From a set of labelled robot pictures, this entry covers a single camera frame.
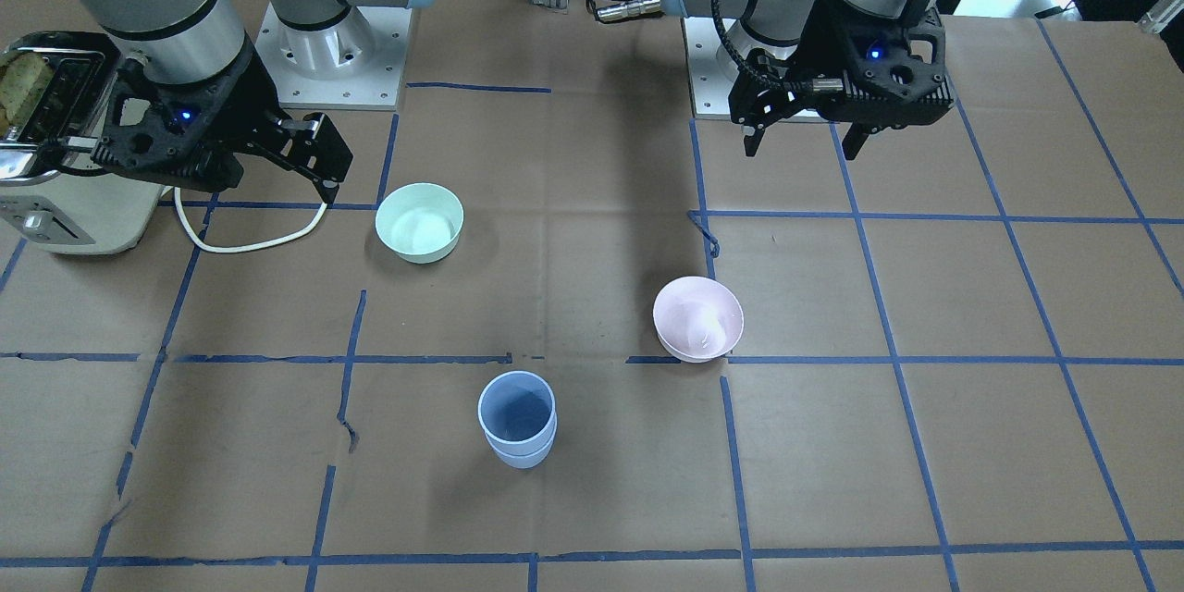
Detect blue cup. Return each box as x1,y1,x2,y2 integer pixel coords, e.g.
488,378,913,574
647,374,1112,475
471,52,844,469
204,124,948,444
477,369,558,453
487,432,556,470

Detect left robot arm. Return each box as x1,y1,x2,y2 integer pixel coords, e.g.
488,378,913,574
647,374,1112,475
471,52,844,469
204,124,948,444
659,0,955,159

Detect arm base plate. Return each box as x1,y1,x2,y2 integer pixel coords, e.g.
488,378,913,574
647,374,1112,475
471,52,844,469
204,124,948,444
255,6,417,112
681,14,834,123

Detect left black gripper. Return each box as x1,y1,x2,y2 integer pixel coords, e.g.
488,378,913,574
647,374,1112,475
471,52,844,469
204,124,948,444
728,0,955,161

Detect bread slice in toaster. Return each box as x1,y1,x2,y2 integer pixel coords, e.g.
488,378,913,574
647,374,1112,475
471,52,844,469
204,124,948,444
1,52,54,131

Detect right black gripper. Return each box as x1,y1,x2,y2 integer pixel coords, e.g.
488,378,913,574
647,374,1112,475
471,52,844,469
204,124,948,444
41,39,352,205

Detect pink bowl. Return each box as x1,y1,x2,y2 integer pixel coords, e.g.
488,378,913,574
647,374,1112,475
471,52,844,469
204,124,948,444
652,276,745,363

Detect cream toaster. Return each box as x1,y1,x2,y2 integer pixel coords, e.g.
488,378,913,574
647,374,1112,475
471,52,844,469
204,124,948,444
1,31,169,255

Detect white toaster power cable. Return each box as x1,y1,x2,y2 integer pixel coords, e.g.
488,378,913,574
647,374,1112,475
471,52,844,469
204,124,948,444
172,185,330,255

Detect green bowl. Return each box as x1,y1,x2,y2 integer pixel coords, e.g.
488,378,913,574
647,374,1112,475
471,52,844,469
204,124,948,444
374,182,465,265

